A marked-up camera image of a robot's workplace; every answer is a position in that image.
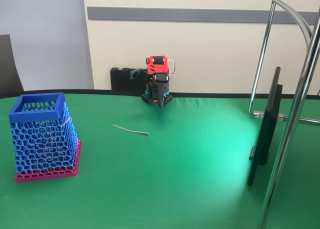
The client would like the white red servo cable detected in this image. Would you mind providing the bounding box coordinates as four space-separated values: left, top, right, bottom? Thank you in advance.
166 59 177 76

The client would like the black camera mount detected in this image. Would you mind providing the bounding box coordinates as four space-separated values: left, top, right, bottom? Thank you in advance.
128 68 143 81

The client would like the clear plastic clip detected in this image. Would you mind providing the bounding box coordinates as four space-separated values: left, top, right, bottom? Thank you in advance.
252 110 288 121

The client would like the blue lattice basket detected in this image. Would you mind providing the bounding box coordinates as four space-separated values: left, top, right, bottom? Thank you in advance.
8 92 79 174

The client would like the grey wall rail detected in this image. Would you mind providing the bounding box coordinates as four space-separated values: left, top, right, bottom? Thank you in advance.
86 6 319 25

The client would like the black perforated arm base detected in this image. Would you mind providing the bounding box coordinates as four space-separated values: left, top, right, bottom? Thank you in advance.
141 92 174 106

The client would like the chrome tube stand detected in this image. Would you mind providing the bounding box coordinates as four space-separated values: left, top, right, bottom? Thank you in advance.
248 0 320 229

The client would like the black monitor on stand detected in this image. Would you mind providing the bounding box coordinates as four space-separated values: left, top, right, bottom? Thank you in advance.
247 66 285 187

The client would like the black plastic case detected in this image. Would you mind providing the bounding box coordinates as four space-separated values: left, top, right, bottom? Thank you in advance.
110 67 148 91

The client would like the green table cloth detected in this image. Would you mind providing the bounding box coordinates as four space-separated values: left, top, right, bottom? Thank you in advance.
0 89 320 229

